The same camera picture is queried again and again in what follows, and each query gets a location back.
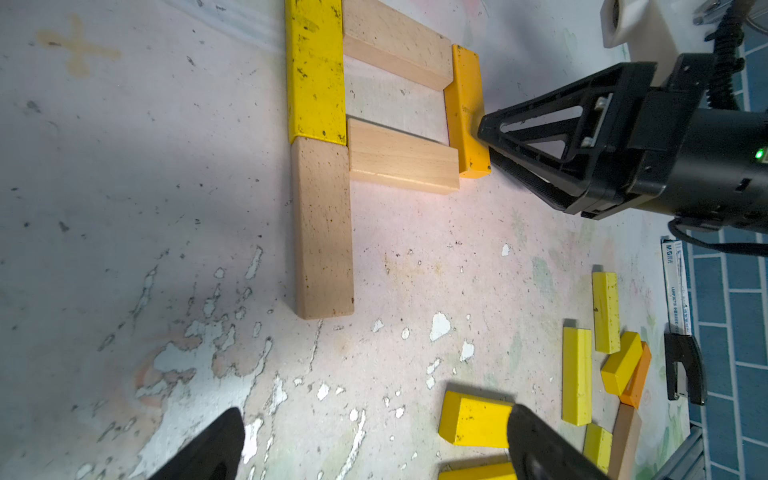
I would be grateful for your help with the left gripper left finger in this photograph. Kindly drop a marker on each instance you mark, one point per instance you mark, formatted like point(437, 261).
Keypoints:
point(213, 454)

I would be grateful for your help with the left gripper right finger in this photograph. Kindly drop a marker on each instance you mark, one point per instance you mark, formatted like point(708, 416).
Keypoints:
point(537, 451)

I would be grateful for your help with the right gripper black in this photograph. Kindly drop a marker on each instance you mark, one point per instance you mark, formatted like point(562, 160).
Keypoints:
point(682, 148)

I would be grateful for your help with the yellow block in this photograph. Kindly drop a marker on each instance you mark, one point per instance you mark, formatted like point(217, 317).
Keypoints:
point(315, 70)
point(597, 446)
point(499, 471)
point(473, 421)

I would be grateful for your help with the orange block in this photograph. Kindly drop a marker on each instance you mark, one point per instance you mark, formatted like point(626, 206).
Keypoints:
point(632, 395)
point(464, 103)

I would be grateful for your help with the yellow block vertical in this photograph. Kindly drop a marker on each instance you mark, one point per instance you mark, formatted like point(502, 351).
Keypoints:
point(577, 376)
point(606, 312)

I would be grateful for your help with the tan wooden block diagonal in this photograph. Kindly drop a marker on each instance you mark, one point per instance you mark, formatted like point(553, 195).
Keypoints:
point(389, 157)

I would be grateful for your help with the yellow block diagonal right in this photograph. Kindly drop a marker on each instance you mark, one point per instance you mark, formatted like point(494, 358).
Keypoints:
point(619, 367)

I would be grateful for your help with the toothpaste tube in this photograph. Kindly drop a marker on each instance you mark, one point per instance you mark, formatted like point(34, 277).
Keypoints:
point(676, 285)

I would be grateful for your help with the black remote device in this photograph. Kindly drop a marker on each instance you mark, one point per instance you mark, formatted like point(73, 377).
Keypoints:
point(684, 350)

